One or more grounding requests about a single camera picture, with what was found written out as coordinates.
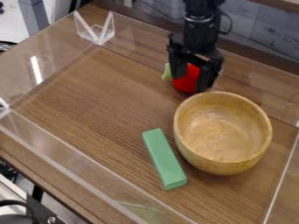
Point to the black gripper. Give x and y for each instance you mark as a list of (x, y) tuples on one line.
[(209, 60)]

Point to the red plush strawberry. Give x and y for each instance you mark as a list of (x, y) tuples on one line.
[(185, 84)]

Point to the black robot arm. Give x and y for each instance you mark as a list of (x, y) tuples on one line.
[(202, 25)]

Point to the wooden bowl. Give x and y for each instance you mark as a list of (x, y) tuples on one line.
[(222, 132)]

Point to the green rectangular block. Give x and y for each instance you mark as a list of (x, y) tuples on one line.
[(166, 162)]

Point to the grey table leg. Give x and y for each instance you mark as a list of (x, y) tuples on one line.
[(34, 15)]

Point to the black clamp device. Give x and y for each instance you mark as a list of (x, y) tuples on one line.
[(35, 215)]

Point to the clear acrylic enclosure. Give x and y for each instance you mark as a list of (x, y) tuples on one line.
[(83, 93)]

